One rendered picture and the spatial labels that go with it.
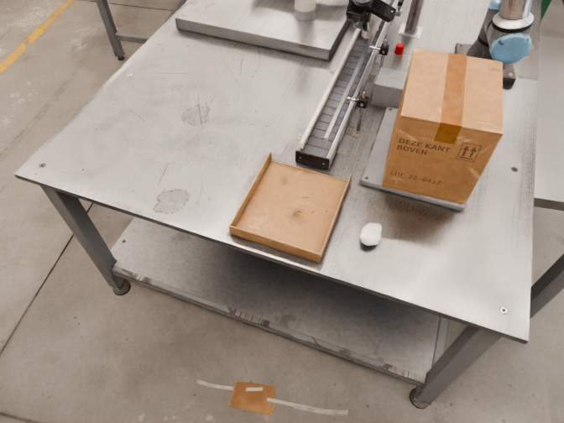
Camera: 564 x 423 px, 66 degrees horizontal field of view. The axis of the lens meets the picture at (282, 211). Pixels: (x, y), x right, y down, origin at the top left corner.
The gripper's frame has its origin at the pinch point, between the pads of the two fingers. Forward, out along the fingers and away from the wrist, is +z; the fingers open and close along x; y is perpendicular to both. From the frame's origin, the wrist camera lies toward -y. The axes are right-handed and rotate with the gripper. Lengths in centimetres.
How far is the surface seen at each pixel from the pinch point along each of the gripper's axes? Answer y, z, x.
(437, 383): -57, 7, 116
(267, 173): 12, -28, 68
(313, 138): 2, -24, 53
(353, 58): 1.8, -1.4, 13.2
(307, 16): 26.3, 6.6, -4.2
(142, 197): 43, -38, 86
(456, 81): -33, -41, 33
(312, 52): 18.5, 2.2, 12.4
